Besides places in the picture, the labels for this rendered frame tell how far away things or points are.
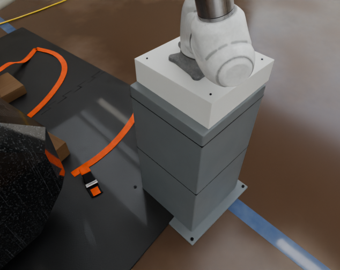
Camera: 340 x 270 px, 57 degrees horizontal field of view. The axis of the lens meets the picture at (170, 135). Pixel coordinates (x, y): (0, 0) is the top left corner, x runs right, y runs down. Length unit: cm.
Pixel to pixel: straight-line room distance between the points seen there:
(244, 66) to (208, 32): 13
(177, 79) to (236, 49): 33
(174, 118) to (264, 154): 109
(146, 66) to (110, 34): 202
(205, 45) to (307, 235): 132
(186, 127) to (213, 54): 35
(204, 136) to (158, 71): 29
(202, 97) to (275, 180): 110
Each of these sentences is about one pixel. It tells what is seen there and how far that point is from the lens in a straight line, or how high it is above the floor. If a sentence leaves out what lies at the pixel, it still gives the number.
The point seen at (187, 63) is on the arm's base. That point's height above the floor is 94.
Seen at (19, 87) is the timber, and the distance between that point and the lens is 263.
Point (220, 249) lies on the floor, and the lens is 176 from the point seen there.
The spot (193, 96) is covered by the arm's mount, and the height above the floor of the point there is 91.
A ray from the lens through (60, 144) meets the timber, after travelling 204.
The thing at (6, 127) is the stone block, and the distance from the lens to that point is 137.
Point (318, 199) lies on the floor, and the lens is 206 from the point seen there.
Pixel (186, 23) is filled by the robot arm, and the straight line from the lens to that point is 108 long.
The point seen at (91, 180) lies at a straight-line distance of 193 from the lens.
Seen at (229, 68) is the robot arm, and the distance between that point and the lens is 87.
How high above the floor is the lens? 162
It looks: 49 degrees down
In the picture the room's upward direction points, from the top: straight up
